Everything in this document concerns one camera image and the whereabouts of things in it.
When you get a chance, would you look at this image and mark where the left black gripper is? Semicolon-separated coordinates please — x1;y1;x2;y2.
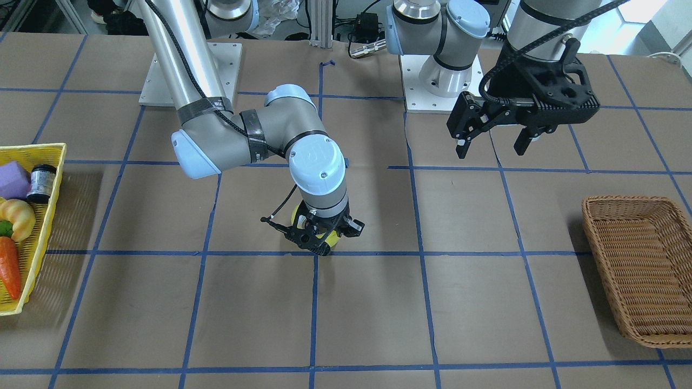
447;38;601;158

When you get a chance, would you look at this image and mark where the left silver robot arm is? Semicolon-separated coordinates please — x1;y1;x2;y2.
384;1;600;158

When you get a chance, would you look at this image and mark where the purple foam block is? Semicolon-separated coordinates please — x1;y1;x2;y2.
1;160;31;200

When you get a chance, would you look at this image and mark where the brown wicker basket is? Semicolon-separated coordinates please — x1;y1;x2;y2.
581;195;691;348

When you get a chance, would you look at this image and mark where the aluminium frame post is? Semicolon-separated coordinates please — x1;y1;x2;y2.
307;0;335;51

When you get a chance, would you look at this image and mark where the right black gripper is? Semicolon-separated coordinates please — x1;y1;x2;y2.
284;201;365;256

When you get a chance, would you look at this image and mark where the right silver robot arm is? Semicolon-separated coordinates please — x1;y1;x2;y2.
140;1;365;256

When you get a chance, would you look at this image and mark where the toy croissant bread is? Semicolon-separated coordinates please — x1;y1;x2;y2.
1;199;36;242

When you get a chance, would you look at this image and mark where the yellow tape roll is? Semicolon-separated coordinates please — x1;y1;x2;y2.
285;203;340;249

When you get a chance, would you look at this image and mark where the orange toy carrot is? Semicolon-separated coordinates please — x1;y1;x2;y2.
1;236;22;300

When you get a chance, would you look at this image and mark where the yellow plastic basket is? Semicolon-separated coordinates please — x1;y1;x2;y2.
0;143;66;317

